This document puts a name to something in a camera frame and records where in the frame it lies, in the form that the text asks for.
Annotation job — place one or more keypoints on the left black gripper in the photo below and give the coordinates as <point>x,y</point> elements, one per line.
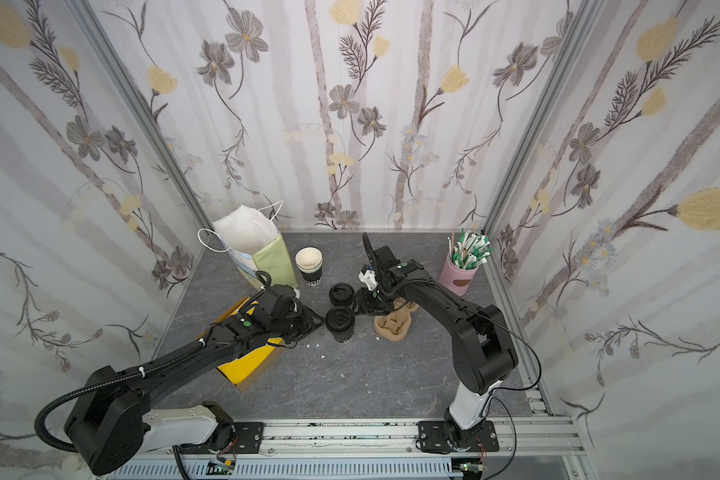
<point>303,318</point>

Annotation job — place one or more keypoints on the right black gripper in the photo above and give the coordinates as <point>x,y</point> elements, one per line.
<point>376,271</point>

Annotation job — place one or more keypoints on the black plastic cup lid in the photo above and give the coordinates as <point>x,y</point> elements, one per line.
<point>339,319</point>

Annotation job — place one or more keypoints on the black paper coffee cup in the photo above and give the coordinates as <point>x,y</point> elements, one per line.
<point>341,333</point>

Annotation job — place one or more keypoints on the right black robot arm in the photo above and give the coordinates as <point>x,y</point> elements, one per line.
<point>483,350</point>

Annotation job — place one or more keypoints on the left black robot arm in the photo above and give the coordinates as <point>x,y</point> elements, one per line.
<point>104,421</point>

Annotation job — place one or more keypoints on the stack of black lids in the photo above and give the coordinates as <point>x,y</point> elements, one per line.
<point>342,295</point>

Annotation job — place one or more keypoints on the brown pulp cup carrier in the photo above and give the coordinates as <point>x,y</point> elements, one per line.
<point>396,325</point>

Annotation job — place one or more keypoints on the yellow napkins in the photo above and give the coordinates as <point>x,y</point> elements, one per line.
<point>246,363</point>

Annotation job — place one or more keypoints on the green white paper bag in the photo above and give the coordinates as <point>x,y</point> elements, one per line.
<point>254,242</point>

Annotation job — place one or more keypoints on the pink straw holder cup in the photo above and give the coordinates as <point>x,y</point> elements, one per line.
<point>456,279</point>

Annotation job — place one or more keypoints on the green white wrapped straws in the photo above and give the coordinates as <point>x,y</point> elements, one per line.
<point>468,249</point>

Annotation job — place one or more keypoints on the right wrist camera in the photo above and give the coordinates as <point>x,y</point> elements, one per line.
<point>368,278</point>

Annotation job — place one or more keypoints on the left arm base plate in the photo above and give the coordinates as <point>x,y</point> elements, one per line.
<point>248,437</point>

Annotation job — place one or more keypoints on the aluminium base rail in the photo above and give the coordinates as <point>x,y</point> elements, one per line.
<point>530,448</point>

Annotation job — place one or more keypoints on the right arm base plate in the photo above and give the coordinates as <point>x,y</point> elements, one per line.
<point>445,437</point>

